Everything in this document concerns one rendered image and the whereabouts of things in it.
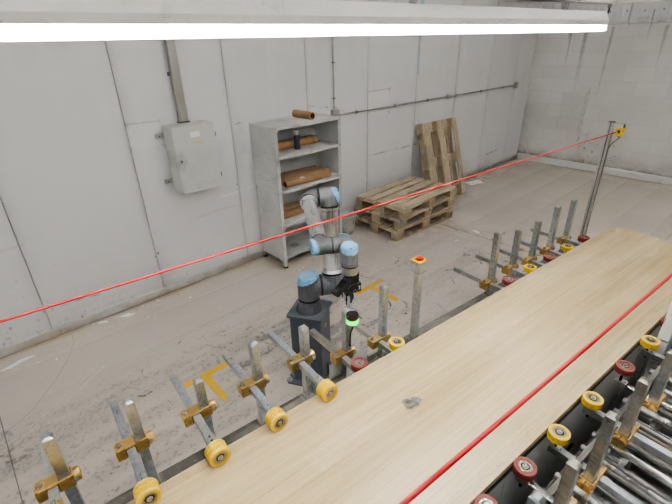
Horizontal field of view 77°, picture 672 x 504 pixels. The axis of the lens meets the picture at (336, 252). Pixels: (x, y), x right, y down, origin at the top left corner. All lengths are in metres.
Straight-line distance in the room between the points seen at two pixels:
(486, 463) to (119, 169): 3.56
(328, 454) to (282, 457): 0.17
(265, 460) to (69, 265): 2.98
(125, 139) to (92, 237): 0.90
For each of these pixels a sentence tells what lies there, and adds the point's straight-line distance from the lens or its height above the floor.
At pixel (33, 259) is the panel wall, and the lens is 4.23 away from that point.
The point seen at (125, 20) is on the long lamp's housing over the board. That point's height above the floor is 2.33.
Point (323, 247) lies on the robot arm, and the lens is 2.24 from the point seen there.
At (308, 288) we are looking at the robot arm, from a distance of 2.85.
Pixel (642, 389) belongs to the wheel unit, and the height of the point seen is 1.11.
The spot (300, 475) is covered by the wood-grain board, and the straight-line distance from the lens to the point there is 1.71.
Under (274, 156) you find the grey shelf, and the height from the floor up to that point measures 1.27.
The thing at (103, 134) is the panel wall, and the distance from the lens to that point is 4.11.
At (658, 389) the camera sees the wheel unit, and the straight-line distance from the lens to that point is 2.37.
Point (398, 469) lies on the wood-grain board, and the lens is 1.73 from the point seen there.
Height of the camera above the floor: 2.29
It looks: 27 degrees down
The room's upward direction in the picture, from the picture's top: 1 degrees counter-clockwise
